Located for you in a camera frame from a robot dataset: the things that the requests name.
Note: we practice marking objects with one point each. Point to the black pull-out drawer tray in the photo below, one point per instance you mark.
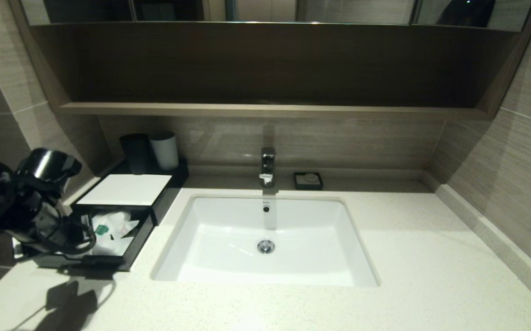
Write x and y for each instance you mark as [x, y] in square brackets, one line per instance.
[132, 250]

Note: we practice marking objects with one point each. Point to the mirror cabinet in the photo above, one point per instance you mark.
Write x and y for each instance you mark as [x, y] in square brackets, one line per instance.
[353, 10]

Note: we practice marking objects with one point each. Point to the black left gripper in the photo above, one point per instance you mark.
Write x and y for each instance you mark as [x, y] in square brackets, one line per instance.
[40, 225]

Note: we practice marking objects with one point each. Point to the white sink basin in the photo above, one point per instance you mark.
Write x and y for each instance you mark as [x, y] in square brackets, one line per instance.
[293, 248]

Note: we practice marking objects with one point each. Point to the black drawer box white top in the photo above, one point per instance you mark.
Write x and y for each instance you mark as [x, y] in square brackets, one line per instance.
[127, 188]

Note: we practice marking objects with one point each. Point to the black soap dish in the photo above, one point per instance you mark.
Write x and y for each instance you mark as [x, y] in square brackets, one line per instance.
[298, 185]

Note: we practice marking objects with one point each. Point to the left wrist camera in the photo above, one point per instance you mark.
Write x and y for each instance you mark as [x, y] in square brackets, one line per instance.
[47, 165]

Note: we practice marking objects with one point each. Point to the grey white cup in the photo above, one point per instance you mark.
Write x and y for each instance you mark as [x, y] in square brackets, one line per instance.
[165, 154]

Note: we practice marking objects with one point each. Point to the toothbrush packet green label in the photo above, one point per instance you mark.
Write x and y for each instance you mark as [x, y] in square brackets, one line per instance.
[101, 229]

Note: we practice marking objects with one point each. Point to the chrome sink drain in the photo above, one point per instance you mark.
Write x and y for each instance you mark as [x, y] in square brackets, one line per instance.
[266, 246]

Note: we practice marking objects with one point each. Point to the beige soap bar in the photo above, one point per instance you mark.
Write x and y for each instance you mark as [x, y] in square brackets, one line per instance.
[310, 177]

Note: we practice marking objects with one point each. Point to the clear plastic sachet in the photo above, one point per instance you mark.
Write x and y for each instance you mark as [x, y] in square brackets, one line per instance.
[118, 223]

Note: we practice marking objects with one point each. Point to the black cup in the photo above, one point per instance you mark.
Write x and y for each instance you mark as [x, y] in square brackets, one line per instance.
[134, 154]

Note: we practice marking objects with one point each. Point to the chrome faucet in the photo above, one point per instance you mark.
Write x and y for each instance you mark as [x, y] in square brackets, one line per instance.
[268, 165]

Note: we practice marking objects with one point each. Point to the brown wooden wall shelf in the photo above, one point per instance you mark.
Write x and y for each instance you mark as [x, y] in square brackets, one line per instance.
[270, 109]

